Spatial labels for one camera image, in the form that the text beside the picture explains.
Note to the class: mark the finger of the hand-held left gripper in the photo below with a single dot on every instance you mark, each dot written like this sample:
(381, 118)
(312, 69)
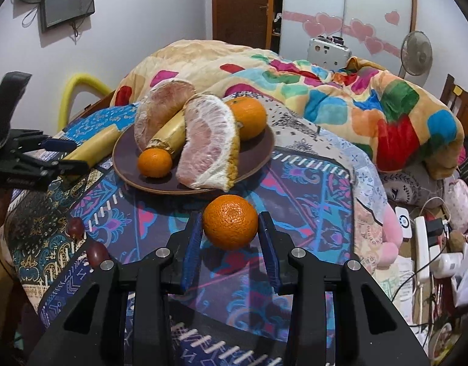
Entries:
(70, 167)
(60, 145)

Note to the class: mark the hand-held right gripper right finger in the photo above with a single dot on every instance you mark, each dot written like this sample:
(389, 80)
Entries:
(270, 253)

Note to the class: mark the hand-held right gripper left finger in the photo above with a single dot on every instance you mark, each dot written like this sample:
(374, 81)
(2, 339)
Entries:
(192, 253)

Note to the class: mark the peeled banana piece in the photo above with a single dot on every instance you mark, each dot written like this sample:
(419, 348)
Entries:
(169, 133)
(93, 146)

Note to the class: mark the small mandarin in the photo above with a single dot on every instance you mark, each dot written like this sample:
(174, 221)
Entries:
(154, 162)
(230, 223)

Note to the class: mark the dark red grape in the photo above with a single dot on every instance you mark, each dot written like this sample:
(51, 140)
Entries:
(74, 225)
(96, 252)

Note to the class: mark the purple plate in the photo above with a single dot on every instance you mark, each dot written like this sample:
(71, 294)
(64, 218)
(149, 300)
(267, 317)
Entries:
(256, 152)

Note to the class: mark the pink pomelo segment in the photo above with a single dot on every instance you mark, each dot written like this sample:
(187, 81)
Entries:
(159, 108)

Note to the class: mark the pomelo segment with yellow peel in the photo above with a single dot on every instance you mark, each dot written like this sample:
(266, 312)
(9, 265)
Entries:
(209, 141)

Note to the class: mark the large orange with sticker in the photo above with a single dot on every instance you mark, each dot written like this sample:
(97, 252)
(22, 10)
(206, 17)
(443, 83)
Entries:
(249, 118)

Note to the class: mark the yellow foam tube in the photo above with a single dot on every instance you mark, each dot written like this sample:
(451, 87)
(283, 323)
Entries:
(72, 87)

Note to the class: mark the blue patterned cloth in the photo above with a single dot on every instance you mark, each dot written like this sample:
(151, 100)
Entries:
(306, 198)

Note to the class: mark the pink plush toy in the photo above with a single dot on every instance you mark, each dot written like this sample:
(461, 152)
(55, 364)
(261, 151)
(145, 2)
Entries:
(390, 236)

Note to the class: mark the small white device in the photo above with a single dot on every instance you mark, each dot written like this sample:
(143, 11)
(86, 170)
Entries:
(403, 223)

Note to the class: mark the white power strip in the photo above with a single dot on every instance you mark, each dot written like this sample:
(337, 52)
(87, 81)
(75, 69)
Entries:
(422, 247)

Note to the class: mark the colourful patchwork blanket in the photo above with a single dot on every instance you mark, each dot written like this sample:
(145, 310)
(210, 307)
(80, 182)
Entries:
(333, 95)

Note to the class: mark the white charger block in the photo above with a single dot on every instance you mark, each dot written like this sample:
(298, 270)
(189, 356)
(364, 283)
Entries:
(451, 263)

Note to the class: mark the glass jar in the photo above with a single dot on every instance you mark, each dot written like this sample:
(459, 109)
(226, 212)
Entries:
(441, 341)

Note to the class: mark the pink quilted bag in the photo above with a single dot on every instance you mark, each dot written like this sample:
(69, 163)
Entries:
(462, 202)

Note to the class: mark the small white cabinet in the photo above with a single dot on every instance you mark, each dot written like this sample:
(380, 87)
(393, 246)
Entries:
(329, 50)

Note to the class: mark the brown wooden door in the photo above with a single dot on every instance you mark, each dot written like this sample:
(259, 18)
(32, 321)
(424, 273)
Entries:
(241, 3)

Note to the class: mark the wooden bed headboard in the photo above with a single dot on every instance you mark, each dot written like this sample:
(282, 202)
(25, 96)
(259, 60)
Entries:
(460, 103)

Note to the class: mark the standing electric fan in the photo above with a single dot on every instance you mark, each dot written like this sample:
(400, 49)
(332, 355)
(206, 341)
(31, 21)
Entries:
(416, 53)

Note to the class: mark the small wall-mounted monitor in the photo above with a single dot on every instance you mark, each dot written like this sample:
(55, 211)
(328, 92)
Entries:
(68, 5)

